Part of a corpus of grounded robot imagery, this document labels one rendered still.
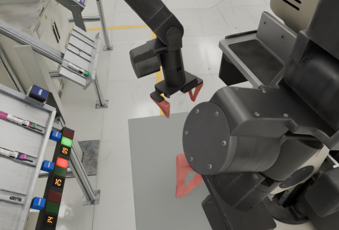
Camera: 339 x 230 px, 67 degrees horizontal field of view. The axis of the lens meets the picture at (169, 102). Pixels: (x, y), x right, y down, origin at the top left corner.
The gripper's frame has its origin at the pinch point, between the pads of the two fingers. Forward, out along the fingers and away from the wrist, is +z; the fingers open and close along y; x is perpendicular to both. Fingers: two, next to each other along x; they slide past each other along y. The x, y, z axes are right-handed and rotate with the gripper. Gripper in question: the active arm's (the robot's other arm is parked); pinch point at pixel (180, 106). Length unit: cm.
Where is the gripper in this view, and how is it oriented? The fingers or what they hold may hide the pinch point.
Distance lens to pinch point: 75.3
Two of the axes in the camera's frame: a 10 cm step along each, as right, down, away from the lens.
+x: -5.9, -4.3, 6.8
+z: 1.6, 7.7, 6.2
